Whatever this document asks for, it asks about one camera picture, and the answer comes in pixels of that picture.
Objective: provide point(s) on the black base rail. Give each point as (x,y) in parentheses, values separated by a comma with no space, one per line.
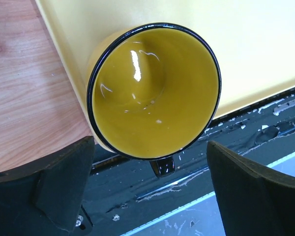
(122,194)

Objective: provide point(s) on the yellow mug black handle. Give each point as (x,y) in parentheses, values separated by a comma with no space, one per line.
(152,91)

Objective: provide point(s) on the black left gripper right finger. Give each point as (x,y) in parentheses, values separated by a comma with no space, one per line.
(253,199)

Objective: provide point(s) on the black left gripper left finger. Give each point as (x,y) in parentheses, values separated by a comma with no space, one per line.
(44,197)

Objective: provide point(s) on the yellow plastic tray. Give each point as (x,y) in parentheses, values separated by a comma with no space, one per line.
(253,40)

